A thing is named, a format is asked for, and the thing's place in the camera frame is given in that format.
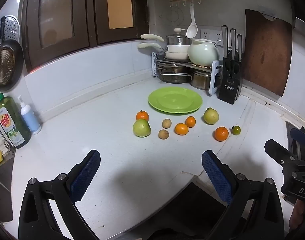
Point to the dark wooden window frame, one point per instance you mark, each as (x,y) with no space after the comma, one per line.
(91,12)

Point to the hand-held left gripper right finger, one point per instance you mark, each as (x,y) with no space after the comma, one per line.
(216,177)

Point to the green plate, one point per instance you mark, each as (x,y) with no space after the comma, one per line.
(175,100)

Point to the green dish soap bottle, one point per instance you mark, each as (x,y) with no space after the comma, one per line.
(11,122)

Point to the beaded trivet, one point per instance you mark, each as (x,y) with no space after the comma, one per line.
(201,66)

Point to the wide steel pot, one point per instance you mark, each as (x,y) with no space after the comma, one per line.
(173,77)

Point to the black scissors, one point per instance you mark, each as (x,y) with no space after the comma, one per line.
(233,68)

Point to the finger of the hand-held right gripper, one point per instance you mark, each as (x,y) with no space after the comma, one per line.
(280,152)
(301,136)

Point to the white ladle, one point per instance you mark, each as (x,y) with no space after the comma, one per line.
(191,31)

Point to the small steel pot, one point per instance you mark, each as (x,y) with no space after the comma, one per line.
(201,81)

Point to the brown wooden cutting board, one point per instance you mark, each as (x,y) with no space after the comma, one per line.
(266,52)

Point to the black knife block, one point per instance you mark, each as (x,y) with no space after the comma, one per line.
(230,87)

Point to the white pump bottle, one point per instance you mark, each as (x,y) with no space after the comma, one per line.
(30,118)

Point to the grey and white pot rack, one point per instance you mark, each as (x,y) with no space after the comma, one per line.
(213,80)

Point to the person's right hand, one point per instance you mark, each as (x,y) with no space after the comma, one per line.
(297,216)

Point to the pale green ceramic pot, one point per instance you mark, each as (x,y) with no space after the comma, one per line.
(202,52)

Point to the perforated steel steamer plate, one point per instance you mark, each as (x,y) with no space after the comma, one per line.
(11,28)

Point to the mandarin orange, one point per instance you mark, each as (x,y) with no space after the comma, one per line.
(142,116)
(181,129)
(221,134)
(190,121)

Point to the black frying pan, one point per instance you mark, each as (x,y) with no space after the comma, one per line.
(7,65)

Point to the white wall outlet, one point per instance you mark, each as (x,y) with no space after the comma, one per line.
(206,34)
(218,36)

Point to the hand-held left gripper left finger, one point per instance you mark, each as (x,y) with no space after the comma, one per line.
(86,172)

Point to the steel pot with lid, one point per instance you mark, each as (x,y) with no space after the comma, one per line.
(177,40)

